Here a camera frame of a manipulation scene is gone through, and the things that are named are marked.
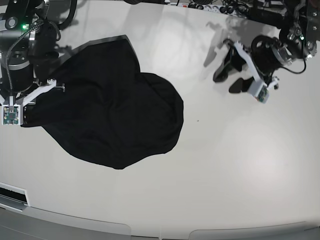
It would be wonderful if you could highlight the black t-shirt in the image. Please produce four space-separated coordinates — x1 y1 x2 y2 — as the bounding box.
23 35 184 170

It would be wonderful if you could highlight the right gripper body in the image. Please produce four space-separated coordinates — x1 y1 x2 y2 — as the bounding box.
4 56 55 101

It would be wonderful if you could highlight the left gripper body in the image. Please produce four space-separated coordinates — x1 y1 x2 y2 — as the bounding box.
251 35 293 77

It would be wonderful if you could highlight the white table slot panel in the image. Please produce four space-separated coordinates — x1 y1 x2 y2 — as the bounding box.
0 182 31 212

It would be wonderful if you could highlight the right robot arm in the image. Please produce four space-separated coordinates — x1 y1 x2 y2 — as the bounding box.
0 0 78 98

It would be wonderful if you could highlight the white power strip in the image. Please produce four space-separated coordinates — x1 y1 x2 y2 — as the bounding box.
164 0 223 13

